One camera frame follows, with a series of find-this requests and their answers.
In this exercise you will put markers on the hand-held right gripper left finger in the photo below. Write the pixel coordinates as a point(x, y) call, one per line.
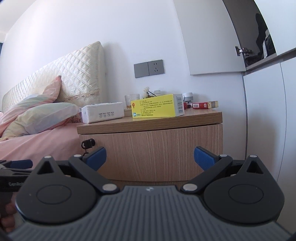
point(97, 158)

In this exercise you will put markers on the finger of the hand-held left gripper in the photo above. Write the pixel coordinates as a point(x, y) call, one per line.
point(21, 163)

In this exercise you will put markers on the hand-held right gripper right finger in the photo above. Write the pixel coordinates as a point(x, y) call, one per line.
point(203, 160)

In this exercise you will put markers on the black drawer key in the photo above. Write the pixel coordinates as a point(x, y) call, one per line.
point(89, 143)

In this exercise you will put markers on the wooden drawer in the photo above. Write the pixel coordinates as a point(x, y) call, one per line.
point(152, 153)

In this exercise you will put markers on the yellow medicine box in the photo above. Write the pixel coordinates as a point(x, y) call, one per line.
point(155, 106)

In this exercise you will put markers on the person's left hand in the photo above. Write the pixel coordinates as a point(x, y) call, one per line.
point(11, 217)

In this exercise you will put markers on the pink bed sheet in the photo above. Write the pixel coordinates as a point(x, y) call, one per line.
point(41, 144)

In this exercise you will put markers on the white tissue pack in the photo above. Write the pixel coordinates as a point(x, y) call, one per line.
point(101, 112)

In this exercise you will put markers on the red cigarette box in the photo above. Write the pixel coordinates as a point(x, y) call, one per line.
point(204, 105)

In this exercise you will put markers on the cream oval dish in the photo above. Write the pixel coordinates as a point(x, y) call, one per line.
point(127, 112)

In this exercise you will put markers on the red ball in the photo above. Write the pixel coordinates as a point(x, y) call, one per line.
point(187, 106)

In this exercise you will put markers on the wooden nightstand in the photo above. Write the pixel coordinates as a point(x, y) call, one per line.
point(161, 119)

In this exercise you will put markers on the pink striped pillow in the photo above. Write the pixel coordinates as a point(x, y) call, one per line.
point(34, 102)

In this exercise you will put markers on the white plug-in device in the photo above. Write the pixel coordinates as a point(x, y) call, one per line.
point(187, 96)

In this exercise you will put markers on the clear glass cup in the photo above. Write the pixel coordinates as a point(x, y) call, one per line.
point(132, 100)

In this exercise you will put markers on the white wardrobe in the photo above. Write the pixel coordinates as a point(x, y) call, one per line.
point(268, 115)

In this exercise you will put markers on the white cap bottle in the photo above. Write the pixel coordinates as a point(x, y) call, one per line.
point(157, 92)

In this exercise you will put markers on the white dried flower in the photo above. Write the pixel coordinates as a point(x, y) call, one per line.
point(146, 91)

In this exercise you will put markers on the cream quilted headboard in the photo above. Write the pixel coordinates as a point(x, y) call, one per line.
point(76, 69)

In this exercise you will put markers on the dark cloth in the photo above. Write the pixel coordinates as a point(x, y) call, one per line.
point(253, 59)

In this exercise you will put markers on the metal door hinge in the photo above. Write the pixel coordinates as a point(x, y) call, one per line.
point(242, 51)

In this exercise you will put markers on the white cabinet door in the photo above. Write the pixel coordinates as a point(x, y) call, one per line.
point(208, 39)

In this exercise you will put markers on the white box in cabinet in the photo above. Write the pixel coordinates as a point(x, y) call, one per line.
point(265, 49)

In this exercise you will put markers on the dark bag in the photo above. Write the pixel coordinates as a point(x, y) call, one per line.
point(262, 30)

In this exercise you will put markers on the grey wall switch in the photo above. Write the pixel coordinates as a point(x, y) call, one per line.
point(141, 70)

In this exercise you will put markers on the grey wall socket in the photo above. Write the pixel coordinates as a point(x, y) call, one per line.
point(156, 67)

